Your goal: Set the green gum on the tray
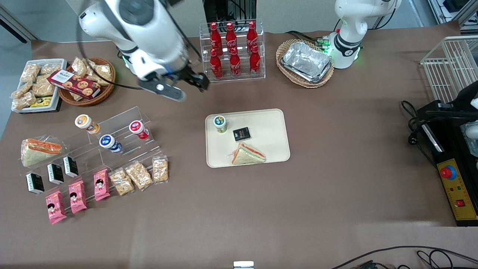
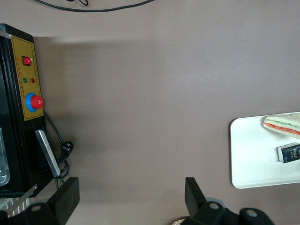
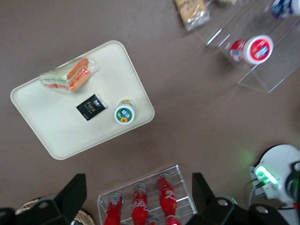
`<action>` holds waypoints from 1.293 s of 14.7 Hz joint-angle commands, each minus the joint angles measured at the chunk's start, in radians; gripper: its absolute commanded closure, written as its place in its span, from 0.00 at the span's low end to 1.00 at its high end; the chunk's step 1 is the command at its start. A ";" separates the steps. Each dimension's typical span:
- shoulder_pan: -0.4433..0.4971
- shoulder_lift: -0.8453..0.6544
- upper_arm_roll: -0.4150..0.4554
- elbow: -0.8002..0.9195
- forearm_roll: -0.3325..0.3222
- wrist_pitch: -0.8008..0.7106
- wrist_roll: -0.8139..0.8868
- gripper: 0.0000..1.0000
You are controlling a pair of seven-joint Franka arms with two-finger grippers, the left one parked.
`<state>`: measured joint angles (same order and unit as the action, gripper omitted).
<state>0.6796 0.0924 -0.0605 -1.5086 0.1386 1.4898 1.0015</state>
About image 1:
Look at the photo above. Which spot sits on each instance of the red emergency stop button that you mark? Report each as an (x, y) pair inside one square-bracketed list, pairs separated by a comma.
[(446, 172)]

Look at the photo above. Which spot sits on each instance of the purple gum bottle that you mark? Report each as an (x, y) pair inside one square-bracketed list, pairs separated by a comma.
[(109, 143)]

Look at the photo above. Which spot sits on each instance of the wrapped triangle sandwich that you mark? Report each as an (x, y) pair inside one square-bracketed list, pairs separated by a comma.
[(248, 155), (37, 153)]

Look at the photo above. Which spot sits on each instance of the black equipment cabinet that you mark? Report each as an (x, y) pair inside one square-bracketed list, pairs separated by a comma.
[(224, 9)]

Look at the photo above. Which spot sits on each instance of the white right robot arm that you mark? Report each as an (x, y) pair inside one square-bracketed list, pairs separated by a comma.
[(149, 30)]

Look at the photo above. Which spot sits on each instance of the cream plastic tray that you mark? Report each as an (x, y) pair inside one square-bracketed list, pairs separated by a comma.
[(269, 127)]

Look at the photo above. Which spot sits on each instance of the clear acrylic gum step stand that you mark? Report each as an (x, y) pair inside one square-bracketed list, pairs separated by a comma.
[(123, 116)]

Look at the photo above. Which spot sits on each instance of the orange gum bottle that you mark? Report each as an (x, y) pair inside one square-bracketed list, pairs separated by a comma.
[(86, 123)]

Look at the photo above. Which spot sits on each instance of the clear acrylic bottle rack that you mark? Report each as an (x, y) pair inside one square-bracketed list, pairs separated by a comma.
[(242, 76)]

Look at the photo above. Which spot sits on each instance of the stacked foil trays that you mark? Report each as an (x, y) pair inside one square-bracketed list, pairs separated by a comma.
[(304, 61)]

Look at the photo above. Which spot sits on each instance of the black tissue pack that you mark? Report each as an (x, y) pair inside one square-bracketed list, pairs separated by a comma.
[(70, 166), (55, 173), (241, 134), (34, 183)]

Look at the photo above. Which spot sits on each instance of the red cola bottle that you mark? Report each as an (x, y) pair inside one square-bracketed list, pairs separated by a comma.
[(215, 37), (231, 37), (235, 65), (216, 67), (255, 63), (252, 35)]

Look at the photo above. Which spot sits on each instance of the clear-wrapped biscuit pack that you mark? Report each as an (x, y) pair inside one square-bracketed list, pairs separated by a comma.
[(79, 66), (104, 73), (139, 175), (24, 101), (50, 69), (30, 73), (93, 69), (121, 181), (43, 89), (21, 89), (160, 170)]

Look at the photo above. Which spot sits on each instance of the white rectangular snack bin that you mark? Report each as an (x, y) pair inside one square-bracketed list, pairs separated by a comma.
[(61, 63)]

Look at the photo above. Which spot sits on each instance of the red cookie box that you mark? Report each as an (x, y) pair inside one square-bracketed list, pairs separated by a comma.
[(74, 84)]

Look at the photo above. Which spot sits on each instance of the wicker basket with foil trays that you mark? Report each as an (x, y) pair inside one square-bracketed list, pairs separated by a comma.
[(306, 85)]

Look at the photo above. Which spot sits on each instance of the small silver white device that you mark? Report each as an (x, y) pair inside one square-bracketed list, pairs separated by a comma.
[(243, 265)]

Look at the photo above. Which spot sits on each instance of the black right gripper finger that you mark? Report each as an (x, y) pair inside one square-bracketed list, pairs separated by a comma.
[(202, 87), (204, 79)]

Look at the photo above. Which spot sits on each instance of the wicker snack basket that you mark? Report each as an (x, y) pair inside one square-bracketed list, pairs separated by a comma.
[(99, 99)]

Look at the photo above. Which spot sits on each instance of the metal shelving unit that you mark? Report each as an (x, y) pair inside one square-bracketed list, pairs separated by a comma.
[(455, 7)]

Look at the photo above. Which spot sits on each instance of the green gum bottle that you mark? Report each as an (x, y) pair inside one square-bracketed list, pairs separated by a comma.
[(220, 123)]

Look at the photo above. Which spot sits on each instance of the clear acrylic snack step stand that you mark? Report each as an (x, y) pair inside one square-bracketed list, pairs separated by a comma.
[(89, 172)]

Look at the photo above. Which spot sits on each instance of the red gum bottle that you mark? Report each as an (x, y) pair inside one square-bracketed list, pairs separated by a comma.
[(138, 129)]

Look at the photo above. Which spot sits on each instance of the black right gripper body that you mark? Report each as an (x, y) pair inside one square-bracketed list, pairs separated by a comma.
[(192, 77)]

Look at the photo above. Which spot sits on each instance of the pink snack pack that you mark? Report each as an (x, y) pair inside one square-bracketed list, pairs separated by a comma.
[(101, 184), (55, 207), (77, 196)]

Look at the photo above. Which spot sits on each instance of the yellow snack pack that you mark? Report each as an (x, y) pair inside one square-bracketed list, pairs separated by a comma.
[(41, 101)]

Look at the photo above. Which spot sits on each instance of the dark metal rail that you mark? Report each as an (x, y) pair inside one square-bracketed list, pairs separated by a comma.
[(15, 26)]

